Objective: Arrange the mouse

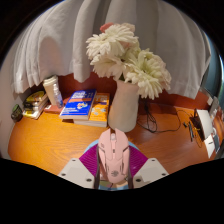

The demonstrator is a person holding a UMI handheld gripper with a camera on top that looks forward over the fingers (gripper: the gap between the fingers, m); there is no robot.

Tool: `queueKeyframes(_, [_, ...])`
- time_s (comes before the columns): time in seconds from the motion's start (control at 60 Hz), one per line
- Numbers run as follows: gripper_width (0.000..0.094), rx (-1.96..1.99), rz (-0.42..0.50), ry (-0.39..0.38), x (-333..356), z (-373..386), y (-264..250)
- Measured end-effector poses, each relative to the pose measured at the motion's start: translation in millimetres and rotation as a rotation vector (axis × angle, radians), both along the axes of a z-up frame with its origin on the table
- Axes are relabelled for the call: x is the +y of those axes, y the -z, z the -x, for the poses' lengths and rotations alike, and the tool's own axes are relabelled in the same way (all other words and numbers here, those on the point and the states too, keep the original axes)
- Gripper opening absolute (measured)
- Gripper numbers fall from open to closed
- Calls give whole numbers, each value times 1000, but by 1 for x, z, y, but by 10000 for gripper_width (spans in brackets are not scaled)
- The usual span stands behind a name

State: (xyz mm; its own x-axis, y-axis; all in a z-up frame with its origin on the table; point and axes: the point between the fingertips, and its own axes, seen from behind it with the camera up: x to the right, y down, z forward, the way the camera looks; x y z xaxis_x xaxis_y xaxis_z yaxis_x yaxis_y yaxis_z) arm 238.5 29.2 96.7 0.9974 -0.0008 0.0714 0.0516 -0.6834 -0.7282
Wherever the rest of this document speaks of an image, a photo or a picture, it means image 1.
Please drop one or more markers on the orange book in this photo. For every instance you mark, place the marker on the orange book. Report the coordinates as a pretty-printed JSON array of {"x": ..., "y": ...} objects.
[{"x": 100, "y": 111}]

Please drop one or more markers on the cream tumbler bottle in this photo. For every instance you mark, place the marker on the cream tumbler bottle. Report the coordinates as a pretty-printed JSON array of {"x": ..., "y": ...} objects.
[{"x": 50, "y": 90}]

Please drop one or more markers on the white flat electronic device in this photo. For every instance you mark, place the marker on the white flat electronic device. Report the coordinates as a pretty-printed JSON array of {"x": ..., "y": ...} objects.
[{"x": 205, "y": 123}]

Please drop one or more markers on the white flower bouquet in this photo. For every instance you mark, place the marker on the white flower bouquet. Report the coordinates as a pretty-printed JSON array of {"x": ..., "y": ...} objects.
[{"x": 113, "y": 46}]

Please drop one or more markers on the pink computer mouse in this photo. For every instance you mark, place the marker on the pink computer mouse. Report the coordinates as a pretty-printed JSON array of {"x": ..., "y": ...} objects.
[{"x": 113, "y": 155}]

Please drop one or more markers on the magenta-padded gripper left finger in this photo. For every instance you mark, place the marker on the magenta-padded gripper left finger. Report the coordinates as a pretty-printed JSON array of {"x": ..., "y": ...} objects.
[{"x": 75, "y": 172}]

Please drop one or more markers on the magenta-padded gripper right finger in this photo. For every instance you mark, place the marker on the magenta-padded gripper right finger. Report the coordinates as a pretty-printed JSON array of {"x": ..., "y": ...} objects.
[{"x": 150, "y": 171}]

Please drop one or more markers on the yellow and black book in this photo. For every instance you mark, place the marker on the yellow and black book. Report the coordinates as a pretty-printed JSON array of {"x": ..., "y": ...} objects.
[{"x": 35, "y": 96}]

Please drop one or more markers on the white ceramic vase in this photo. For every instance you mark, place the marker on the white ceramic vase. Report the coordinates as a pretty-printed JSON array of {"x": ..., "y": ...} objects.
[{"x": 123, "y": 106}]

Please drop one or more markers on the white pleated curtain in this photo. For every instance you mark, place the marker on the white pleated curtain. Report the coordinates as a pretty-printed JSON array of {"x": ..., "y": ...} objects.
[{"x": 60, "y": 43}]

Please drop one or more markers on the white and yellow book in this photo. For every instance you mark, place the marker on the white and yellow book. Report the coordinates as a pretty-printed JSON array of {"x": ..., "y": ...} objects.
[{"x": 32, "y": 114}]

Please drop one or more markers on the red-brown book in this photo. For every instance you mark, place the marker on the red-brown book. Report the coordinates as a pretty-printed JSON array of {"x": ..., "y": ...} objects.
[{"x": 53, "y": 108}]

